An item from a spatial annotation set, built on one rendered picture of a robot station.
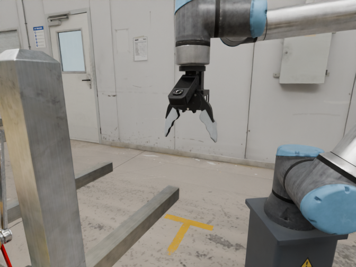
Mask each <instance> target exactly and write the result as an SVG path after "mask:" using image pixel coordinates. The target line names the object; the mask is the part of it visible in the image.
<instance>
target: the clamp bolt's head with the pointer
mask: <svg viewBox="0 0 356 267"><path fill-rule="evenodd" d="M0 242H1V251H2V254H3V257H4V259H5V262H6V264H7V267H12V265H11V263H10V259H9V258H8V255H7V252H6V250H5V247H4V245H3V244H4V242H5V241H4V237H3V235H2V234H1V233H0Z"/></svg>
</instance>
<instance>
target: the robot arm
mask: <svg viewBox="0 0 356 267"><path fill-rule="evenodd" d="M174 15H175V53H174V55H175V64H176V65H181V66H179V71H180V72H185V75H182V76H181V78H180V79H179V81H178V82H177V83H176V85H175V86H174V88H173V89H172V90H171V92H170V94H169V95H168V100H169V105H168V107H167V111H166V117H165V125H164V135H165V137H167V135H168V134H169V133H170V129H171V127H172V126H173V125H174V121H175V120H177V119H178V118H179V117H180V113H179V111H180V110H182V112H185V111H186V110H187V111H192V112H193V113H196V111H197V110H201V113H200V116H199V119H200V120H201V122H203V123H204V124H205V125H206V130H207V131H208V132H209V134H210V138H211V139H212V140H213V141H214V142H215V143H216V142H217V128H216V127H217V122H216V120H215V119H214V118H213V111H212V107H211V105H210V103H209V90H205V89H204V72H205V71H206V67H205V65H208V64H210V39H211V38H220V39H221V41H222V43H223V44H225V45H227V46H229V47H236V46H239V45H240V44H246V43H254V42H258V41H265V40H274V39H283V38H291V37H300V36H305V35H313V34H322V33H331V32H340V31H348V30H356V0H329V1H321V2H314V3H306V4H299V5H291V6H284V7H276V8H269V9H268V3H267V0H176V2H175V13H174ZM205 96H206V99H205V98H204V97H205ZM207 97H208V101H207ZM264 211H265V213H266V215H267V216H268V217H269V218H270V219H271V220H272V221H274V222H275V223H277V224H279V225H281V226H283V227H286V228H289V229H293V230H300V231H309V230H314V229H316V228H317V229H318V230H320V231H322V232H325V233H328V234H335V235H345V234H350V233H354V232H356V123H355V125H354V126H353V127H352V128H351V129H350V130H349V132H348V133H347V134H346V135H345V136H344V137H343V138H342V140H341V141H340V142H339V143H338V144H337V145H336V146H335V148H334V149H333V150H332V151H331V152H326V153H325V152H324V151H323V150H322V149H320V148H317V147H313V146H307V145H295V144H287V145H281V146H279V147H278V149H277V154H276V158H275V167H274V176H273V184H272V192H271V193H270V195H269V197H268V199H267V200H266V202H265V205H264Z"/></svg>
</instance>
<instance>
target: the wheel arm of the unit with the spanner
mask: <svg viewBox="0 0 356 267"><path fill-rule="evenodd" d="M111 172H113V164H112V162H109V161H103V162H101V163H98V164H96V165H94V166H91V167H89V168H87V169H85V170H82V171H80V172H78V173H75V183H76V189H79V188H81V187H83V186H85V185H87V184H89V183H91V182H93V181H95V180H97V179H99V178H101V177H103V176H105V175H107V174H109V173H111ZM21 217H22V216H21V211H20V206H19V201H18V198H17V199H15V200H12V201H10V202H8V203H7V224H9V223H11V222H13V221H15V220H17V219H19V218H21ZM0 228H1V209H0Z"/></svg>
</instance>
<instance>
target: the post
mask: <svg viewBox="0 0 356 267"><path fill-rule="evenodd" d="M0 112H1V117H2V122H3V127H4V132H5V138H6V143H7V148H8V153H9V156H10V161H11V167H12V172H13V177H14V182H15V187H16V192H17V197H18V201H19V206H20V211H21V216H22V221H23V226H24V231H25V236H26V242H27V245H28V250H29V256H30V260H31V265H32V267H86V262H85V253H84V245H83V237H82V229H81V221H80V216H79V207H78V199H77V191H76V183H75V174H74V167H73V158H72V150H71V145H70V137H69V129H68V120H67V112H66V104H65V96H64V88H63V79H62V74H61V66H60V62H59V61H57V60H55V59H54V58H52V57H51V56H49V55H48V54H46V53H45V52H43V51H38V50H27V49H11V50H5V51H4V52H2V53H1V54H0Z"/></svg>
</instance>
